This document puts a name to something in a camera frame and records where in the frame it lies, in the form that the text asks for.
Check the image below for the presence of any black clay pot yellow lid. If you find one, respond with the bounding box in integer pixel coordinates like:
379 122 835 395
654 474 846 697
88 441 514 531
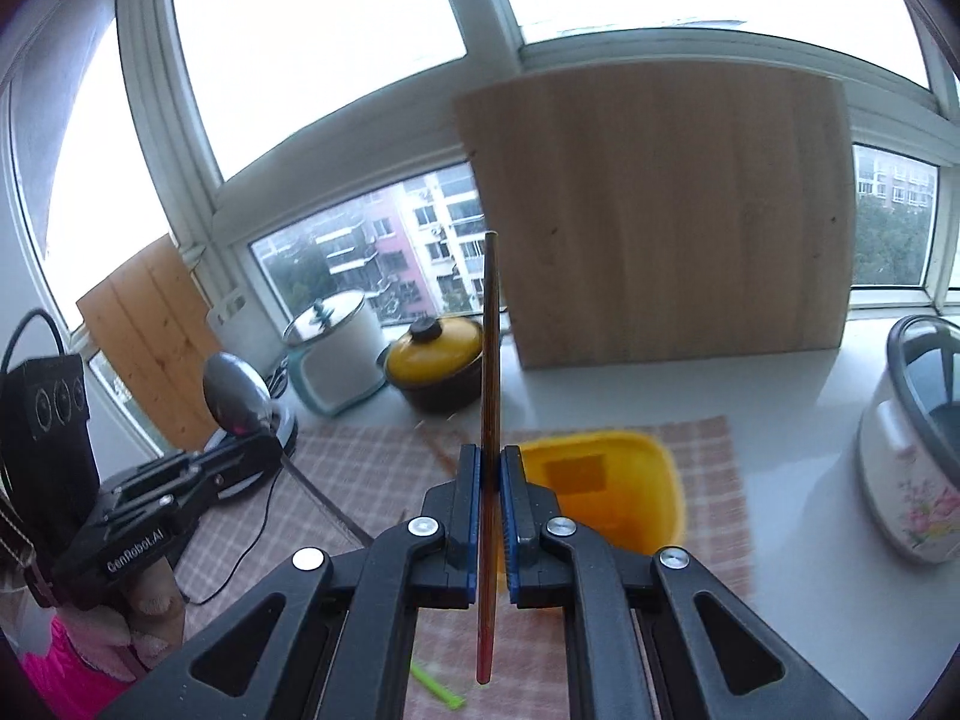
384 317 485 413

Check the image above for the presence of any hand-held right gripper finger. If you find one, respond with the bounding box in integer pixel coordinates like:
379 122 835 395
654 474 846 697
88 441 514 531
187 435 284 500
184 431 267 460

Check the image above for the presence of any person's left hand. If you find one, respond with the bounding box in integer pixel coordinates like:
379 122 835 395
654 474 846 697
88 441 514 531
127 551 187 665

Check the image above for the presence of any green plastic fork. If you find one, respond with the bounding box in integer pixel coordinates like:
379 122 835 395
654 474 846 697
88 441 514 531
409 660 467 711

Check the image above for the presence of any yellow plastic container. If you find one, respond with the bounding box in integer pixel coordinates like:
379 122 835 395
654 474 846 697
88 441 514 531
517 431 687 557

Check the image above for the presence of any white pot with teal handle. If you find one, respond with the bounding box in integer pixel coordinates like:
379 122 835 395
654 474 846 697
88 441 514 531
283 289 387 417

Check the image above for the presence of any pink clothing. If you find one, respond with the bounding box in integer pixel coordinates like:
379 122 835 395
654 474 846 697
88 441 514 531
19 611 136 720

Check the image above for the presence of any white floral slow cooker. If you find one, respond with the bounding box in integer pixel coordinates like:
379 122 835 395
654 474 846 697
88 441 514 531
859 315 960 567

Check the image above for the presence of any ring light cable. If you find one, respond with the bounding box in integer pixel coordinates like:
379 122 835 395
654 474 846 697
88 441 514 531
184 457 376 605

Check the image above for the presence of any red-tipped wooden chopstick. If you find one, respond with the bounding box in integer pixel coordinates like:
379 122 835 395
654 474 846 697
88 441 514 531
475 232 500 686

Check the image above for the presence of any wooden slat board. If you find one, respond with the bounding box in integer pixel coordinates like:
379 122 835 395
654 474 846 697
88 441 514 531
75 232 226 451

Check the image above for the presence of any light wooden board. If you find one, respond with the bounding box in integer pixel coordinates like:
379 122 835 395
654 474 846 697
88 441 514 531
454 64 856 370

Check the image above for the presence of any apartment building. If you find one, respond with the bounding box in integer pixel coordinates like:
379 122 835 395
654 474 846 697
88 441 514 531
251 146 938 320

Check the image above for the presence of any white ring light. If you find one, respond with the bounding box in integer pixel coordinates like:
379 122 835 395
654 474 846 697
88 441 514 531
214 390 299 502

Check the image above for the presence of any plaid tablecloth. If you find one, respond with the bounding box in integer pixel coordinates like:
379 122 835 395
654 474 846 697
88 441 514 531
176 415 755 720

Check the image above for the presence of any person's left forearm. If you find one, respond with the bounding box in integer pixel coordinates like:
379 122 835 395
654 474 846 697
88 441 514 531
0 540 147 683

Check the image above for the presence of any metal spoon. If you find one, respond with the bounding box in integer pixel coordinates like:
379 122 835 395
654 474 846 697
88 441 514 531
202 352 275 437

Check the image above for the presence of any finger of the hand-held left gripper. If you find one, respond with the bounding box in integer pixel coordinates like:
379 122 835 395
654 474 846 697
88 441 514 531
154 444 481 720
501 446 863 720

